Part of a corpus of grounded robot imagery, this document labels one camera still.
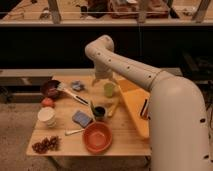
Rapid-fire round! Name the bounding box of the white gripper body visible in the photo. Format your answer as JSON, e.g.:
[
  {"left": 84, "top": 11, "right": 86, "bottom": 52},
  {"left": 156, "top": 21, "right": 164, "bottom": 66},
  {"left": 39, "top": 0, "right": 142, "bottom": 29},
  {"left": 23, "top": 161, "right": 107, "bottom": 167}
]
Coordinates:
[{"left": 92, "top": 65, "right": 116, "bottom": 85}]

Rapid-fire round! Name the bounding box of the blue sponge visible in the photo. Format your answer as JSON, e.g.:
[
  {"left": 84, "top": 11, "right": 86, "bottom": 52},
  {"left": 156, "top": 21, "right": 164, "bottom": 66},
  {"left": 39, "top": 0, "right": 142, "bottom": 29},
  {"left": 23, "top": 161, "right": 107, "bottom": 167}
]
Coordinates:
[{"left": 72, "top": 111, "right": 93, "bottom": 128}]

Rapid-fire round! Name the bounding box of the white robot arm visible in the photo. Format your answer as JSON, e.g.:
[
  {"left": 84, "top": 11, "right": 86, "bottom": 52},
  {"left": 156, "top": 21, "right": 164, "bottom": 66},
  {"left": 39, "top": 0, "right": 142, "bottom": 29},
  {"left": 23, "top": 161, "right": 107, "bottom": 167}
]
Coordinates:
[{"left": 85, "top": 35, "right": 213, "bottom": 171}]

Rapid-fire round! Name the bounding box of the green cup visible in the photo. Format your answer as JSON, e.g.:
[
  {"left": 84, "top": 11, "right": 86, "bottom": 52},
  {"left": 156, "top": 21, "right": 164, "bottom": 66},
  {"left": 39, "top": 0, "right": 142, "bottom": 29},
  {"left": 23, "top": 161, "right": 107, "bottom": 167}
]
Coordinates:
[{"left": 104, "top": 83, "right": 115, "bottom": 98}]

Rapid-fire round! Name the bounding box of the white paper cup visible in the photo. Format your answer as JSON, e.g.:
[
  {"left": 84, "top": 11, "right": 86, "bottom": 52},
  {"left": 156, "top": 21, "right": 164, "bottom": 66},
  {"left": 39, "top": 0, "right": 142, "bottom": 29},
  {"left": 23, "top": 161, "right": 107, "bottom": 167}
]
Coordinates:
[{"left": 37, "top": 107, "right": 56, "bottom": 127}]

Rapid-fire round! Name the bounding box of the small blue cloth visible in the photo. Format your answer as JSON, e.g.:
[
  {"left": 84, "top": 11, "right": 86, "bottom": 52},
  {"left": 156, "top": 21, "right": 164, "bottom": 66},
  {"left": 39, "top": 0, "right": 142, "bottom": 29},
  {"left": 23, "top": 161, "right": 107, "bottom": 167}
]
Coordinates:
[{"left": 71, "top": 80, "right": 85, "bottom": 92}]

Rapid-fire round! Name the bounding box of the yellow banana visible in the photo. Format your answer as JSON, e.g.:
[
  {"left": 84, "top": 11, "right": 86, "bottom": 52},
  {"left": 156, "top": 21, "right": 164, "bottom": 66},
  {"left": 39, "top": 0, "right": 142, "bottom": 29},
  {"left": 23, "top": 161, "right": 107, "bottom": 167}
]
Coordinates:
[{"left": 107, "top": 99, "right": 119, "bottom": 117}]

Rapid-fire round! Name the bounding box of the dark mug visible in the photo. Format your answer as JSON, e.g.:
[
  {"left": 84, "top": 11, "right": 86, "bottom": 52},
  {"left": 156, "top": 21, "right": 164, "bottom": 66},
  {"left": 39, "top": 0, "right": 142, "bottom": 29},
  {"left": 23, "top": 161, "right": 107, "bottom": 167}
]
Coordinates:
[{"left": 93, "top": 106, "right": 106, "bottom": 121}]

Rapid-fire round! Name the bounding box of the yellow plastic bin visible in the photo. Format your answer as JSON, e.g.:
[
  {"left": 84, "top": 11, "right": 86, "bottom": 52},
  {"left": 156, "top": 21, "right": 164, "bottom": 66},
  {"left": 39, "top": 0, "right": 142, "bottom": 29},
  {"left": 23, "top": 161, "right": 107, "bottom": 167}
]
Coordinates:
[{"left": 117, "top": 79, "right": 149, "bottom": 139}]

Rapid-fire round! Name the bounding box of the wooden table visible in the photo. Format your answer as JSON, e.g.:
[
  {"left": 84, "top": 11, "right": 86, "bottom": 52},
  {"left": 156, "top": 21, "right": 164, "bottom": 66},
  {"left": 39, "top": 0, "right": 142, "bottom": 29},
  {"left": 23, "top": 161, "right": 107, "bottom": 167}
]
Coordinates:
[{"left": 26, "top": 76, "right": 151, "bottom": 156}]

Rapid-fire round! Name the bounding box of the dark maroon bowl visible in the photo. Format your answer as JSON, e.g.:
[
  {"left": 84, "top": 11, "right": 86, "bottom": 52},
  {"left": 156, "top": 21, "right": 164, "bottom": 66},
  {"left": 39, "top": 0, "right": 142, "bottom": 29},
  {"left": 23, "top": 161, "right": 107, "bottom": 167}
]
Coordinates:
[{"left": 40, "top": 80, "right": 60, "bottom": 99}]

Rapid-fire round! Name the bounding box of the red apple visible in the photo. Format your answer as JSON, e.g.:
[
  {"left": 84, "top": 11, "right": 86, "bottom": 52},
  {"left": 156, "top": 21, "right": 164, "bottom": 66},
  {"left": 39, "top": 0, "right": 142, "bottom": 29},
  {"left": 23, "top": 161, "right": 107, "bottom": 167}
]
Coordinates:
[{"left": 41, "top": 98, "right": 55, "bottom": 108}]

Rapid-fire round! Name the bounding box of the orange plastic bowl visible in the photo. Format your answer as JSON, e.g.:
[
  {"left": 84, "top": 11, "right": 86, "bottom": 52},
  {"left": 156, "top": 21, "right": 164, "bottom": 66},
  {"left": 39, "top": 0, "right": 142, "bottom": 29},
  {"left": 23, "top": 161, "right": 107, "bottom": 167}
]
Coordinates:
[{"left": 82, "top": 122, "right": 112, "bottom": 154}]

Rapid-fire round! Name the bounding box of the metal spoon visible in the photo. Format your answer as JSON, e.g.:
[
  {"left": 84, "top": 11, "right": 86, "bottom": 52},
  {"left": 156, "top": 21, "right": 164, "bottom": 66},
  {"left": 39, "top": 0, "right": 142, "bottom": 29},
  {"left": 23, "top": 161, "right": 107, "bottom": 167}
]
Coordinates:
[{"left": 65, "top": 129, "right": 84, "bottom": 136}]

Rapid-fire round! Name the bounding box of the bunch of red grapes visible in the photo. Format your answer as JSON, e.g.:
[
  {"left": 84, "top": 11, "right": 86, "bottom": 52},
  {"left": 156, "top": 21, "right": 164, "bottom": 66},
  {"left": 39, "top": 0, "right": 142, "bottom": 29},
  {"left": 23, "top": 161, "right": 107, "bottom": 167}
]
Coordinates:
[{"left": 32, "top": 136, "right": 60, "bottom": 154}]

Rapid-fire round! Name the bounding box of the white handled brush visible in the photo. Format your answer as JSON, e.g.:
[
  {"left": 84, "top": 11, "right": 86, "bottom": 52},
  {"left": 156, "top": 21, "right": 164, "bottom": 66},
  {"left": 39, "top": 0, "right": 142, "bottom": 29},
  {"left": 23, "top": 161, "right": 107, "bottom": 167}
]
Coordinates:
[{"left": 57, "top": 82, "right": 89, "bottom": 105}]

